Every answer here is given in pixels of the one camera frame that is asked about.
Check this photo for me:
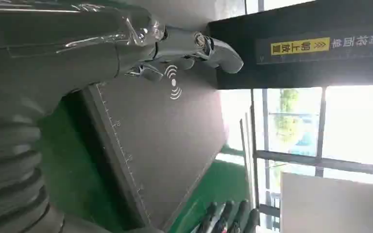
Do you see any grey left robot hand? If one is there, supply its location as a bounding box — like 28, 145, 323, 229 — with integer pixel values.
0, 0, 244, 124

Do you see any grey window frame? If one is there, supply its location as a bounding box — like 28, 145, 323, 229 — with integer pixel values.
239, 85, 373, 233

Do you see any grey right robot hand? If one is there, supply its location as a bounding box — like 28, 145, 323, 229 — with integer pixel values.
195, 200, 260, 233

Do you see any grey weighing platform with ruler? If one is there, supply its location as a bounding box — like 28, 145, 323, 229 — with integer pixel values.
83, 66, 229, 232

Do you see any white panel board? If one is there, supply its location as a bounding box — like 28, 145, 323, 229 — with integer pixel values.
280, 172, 373, 233

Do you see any black scanner machine housing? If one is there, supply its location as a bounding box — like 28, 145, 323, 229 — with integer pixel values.
206, 0, 373, 90

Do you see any yellow warning label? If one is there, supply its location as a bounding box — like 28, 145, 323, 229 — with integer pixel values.
270, 37, 331, 56

